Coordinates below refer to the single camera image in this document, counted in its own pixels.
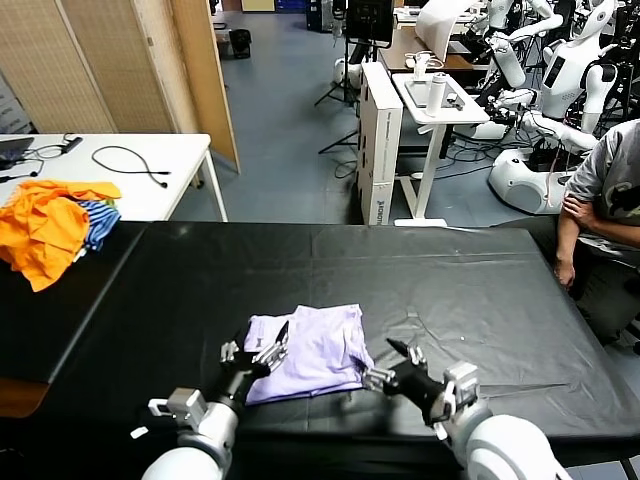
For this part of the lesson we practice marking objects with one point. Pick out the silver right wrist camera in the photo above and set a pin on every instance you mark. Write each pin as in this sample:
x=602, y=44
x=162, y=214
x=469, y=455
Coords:
x=462, y=382

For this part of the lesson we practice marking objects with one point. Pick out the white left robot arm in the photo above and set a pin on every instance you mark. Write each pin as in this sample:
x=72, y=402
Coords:
x=200, y=450

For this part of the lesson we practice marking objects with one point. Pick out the grey storage cabinet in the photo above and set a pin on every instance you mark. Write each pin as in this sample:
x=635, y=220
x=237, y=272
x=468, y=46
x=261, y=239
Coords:
x=7, y=107

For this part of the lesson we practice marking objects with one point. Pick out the black trash bin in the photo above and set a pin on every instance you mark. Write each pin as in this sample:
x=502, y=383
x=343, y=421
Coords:
x=241, y=45

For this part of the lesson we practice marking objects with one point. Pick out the small white tag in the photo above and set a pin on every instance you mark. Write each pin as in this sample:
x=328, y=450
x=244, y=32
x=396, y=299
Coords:
x=140, y=433

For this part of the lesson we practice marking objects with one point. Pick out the white water bottle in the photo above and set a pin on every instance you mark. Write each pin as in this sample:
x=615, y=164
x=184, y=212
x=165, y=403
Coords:
x=436, y=97

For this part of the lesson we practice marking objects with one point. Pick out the black tripod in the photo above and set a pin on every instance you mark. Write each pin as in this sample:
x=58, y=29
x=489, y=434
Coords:
x=346, y=75

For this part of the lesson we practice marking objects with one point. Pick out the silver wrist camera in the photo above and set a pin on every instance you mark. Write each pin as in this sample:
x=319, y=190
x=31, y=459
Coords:
x=462, y=382
x=182, y=402

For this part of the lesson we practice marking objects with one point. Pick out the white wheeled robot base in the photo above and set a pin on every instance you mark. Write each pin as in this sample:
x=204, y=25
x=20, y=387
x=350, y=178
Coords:
x=354, y=72
x=520, y=175
x=487, y=131

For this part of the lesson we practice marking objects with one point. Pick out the tall white cardboard box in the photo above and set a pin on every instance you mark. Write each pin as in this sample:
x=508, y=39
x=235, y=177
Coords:
x=385, y=150

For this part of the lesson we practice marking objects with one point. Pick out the white table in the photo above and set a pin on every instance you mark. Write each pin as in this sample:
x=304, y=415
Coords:
x=190, y=150

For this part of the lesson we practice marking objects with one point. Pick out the black power adapter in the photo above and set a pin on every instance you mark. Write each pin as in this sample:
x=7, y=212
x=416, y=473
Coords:
x=74, y=143

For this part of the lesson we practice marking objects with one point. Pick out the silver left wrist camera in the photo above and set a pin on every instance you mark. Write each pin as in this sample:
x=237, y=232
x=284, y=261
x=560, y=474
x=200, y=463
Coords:
x=182, y=402

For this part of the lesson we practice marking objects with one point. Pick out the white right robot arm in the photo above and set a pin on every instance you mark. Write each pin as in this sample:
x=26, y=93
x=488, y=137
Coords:
x=500, y=450

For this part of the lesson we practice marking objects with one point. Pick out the dark laptop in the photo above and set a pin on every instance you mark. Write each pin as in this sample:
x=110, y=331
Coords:
x=12, y=150

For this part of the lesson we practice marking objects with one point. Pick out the small white standing desk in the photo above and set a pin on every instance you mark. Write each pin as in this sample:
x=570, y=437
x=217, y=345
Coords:
x=470, y=115

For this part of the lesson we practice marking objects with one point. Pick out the white humanoid robot black shoulders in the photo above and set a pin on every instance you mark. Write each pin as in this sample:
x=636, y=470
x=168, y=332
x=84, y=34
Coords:
x=560, y=75

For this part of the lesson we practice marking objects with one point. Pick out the small black device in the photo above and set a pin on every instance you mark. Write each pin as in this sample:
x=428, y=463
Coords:
x=457, y=102

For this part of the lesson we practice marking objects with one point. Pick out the seated person grey shirt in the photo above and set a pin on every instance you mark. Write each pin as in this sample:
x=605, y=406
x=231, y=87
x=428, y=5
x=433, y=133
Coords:
x=620, y=155

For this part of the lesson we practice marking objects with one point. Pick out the blue storage crates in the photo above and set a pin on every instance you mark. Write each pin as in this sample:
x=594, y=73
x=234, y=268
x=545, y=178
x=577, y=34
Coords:
x=290, y=5

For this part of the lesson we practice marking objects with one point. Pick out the person left forearm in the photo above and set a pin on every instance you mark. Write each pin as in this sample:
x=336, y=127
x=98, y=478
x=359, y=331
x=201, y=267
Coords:
x=617, y=230

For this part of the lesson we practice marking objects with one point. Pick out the wooden folding screen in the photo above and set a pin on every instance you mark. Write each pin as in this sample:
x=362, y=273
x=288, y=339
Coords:
x=125, y=65

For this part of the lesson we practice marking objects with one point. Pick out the lavender t-shirt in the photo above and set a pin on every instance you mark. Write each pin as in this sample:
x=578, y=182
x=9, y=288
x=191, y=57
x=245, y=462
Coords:
x=320, y=350

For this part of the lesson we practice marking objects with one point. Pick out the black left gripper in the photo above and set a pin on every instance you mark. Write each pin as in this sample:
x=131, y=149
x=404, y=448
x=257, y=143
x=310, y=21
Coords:
x=237, y=375

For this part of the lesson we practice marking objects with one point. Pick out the black table cover sheet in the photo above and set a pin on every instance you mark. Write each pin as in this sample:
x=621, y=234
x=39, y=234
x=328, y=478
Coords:
x=450, y=300

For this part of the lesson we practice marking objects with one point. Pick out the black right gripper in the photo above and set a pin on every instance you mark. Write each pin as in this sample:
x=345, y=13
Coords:
x=417, y=387

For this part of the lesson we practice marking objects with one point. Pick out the white curved panel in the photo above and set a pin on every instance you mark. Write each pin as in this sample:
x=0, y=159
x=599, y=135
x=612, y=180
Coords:
x=435, y=25

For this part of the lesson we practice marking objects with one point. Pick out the person right hand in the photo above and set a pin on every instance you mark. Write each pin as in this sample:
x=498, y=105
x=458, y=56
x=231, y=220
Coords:
x=565, y=270

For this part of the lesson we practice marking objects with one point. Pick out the brown wooden desk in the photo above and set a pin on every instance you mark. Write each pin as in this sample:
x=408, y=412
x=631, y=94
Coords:
x=397, y=52

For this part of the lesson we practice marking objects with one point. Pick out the person left hand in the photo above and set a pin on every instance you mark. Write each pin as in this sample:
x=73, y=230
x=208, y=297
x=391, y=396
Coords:
x=579, y=207

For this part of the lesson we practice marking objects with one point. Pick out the green garment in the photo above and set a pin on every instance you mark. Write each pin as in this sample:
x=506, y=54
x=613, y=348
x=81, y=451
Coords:
x=112, y=203

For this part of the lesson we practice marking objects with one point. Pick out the grey tablet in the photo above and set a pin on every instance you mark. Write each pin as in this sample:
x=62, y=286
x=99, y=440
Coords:
x=417, y=92

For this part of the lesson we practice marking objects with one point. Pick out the black covered side table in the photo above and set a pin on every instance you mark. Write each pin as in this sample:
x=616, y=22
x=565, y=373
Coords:
x=30, y=330

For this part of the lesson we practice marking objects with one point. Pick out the blue striped garment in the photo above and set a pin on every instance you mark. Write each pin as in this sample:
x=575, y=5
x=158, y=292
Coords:
x=102, y=222

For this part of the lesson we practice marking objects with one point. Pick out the black monitor panel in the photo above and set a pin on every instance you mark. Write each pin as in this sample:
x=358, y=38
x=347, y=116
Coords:
x=367, y=20

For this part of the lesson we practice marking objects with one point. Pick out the orange garment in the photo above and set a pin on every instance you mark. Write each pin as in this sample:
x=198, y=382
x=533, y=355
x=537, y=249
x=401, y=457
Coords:
x=40, y=230

